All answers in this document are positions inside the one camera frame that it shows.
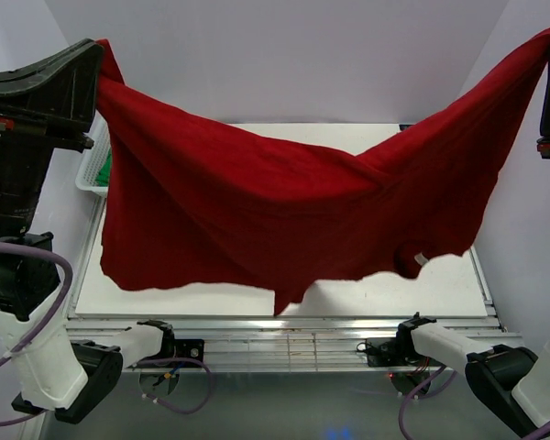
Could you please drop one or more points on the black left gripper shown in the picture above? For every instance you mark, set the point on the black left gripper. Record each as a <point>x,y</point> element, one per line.
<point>49,101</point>

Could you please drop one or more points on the dark red t shirt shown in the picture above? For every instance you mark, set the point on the dark red t shirt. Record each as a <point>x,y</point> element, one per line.
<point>193,200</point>

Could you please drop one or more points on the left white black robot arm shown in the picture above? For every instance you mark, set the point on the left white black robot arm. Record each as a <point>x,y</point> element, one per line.
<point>56,374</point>

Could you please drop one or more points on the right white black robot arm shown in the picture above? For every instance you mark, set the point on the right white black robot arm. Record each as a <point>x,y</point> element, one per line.
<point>513,382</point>

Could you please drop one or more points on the white plastic basket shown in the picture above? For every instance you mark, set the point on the white plastic basket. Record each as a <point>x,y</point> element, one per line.
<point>93,160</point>

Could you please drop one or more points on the green t shirt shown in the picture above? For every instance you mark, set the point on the green t shirt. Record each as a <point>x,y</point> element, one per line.
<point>103,175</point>

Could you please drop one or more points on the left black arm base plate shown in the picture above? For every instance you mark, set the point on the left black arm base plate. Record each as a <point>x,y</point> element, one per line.
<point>175,348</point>

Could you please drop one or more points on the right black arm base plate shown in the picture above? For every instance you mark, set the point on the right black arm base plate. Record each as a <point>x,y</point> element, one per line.
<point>386,352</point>

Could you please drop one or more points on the aluminium frame rails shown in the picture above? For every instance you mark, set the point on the aluminium frame rails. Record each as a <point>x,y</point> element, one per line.
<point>299,376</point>

